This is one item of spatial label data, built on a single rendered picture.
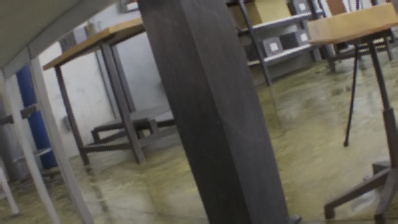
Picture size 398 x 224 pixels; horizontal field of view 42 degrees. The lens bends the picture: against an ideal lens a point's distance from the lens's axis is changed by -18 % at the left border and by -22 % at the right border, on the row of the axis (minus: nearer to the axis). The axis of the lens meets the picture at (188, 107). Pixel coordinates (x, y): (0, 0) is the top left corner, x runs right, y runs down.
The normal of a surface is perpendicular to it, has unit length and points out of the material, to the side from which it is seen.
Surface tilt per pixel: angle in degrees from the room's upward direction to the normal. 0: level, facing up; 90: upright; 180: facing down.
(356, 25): 90
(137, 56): 90
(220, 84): 90
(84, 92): 90
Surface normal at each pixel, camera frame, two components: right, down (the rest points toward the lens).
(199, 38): 0.67, -0.15
